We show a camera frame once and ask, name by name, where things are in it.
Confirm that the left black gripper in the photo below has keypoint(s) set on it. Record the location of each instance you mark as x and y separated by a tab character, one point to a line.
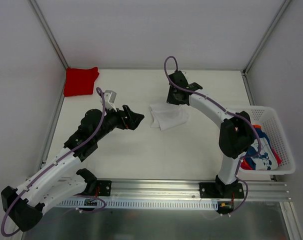
127	117

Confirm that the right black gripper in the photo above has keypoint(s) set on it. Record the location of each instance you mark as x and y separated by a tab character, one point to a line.
195	85

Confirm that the white t-shirt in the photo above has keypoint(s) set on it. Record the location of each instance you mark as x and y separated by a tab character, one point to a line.
166	116

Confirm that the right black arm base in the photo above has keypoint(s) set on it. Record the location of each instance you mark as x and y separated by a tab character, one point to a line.
215	190

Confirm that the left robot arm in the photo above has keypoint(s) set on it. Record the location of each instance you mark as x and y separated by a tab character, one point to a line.
26	204

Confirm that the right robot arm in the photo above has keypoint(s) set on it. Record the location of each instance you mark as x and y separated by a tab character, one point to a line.
236	132

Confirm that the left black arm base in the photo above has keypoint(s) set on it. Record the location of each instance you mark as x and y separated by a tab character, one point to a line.
101	188

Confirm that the red folded t-shirt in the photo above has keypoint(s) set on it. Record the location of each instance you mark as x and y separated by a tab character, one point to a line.
80	82

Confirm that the white plastic laundry basket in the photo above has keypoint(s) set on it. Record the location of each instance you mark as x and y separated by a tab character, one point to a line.
267	118

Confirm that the blue printed t-shirt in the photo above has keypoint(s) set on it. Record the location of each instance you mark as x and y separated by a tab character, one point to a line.
266	159

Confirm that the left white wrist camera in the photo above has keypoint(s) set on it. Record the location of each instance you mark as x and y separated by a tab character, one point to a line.
109	97

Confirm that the white slotted cable duct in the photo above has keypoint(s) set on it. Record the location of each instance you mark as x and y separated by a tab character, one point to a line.
148	204

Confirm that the aluminium mounting rail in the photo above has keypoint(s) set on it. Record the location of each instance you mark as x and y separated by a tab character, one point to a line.
140	189

